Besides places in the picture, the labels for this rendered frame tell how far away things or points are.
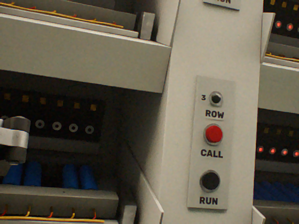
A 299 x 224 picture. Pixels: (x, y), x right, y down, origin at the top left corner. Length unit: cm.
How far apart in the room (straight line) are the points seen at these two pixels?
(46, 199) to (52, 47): 14
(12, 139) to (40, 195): 17
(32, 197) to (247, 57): 25
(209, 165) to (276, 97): 11
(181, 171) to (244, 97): 10
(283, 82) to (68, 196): 25
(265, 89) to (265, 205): 14
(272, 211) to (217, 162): 13
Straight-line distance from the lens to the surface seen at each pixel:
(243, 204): 38
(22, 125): 22
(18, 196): 39
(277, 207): 48
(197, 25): 38
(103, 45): 35
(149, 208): 36
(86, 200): 39
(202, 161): 36
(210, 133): 36
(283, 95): 42
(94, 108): 49
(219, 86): 37
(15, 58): 35
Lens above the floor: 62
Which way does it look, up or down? 8 degrees up
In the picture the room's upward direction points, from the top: 5 degrees clockwise
